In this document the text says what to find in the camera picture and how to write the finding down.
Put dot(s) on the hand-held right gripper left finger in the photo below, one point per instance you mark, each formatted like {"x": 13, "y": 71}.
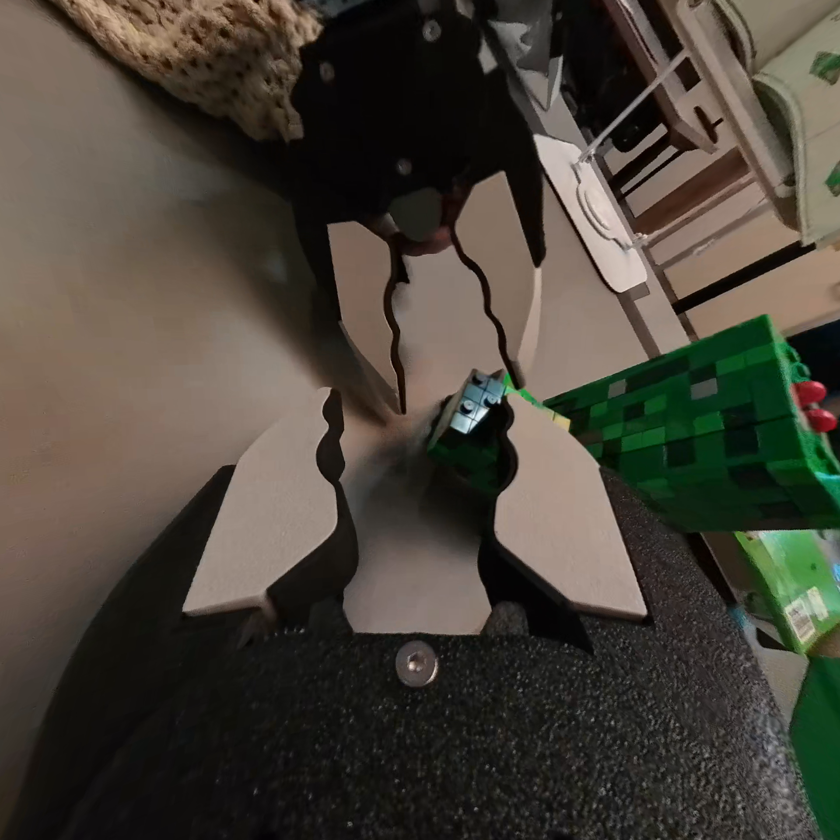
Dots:
{"x": 262, "y": 525}

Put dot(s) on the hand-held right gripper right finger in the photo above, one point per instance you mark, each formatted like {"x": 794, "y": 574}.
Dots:
{"x": 564, "y": 525}

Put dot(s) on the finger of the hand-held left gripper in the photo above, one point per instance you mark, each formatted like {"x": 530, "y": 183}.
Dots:
{"x": 505, "y": 275}
{"x": 361, "y": 295}

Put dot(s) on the green lego creeper body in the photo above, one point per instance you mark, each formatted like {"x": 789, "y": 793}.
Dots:
{"x": 689, "y": 426}

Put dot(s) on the person's left forearm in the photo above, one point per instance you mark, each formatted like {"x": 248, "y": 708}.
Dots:
{"x": 197, "y": 59}

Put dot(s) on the green cardboard lego box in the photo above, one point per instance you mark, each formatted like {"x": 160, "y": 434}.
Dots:
{"x": 787, "y": 590}

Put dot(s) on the person's left hand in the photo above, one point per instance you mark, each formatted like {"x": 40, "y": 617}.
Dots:
{"x": 426, "y": 250}

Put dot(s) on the wooden book stand white base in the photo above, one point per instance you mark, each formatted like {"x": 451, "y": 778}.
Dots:
{"x": 597, "y": 197}

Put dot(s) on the open instruction booklet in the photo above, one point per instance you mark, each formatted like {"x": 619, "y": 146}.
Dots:
{"x": 807, "y": 131}

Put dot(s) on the green plastic bin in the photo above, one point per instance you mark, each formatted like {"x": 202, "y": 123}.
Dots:
{"x": 820, "y": 754}

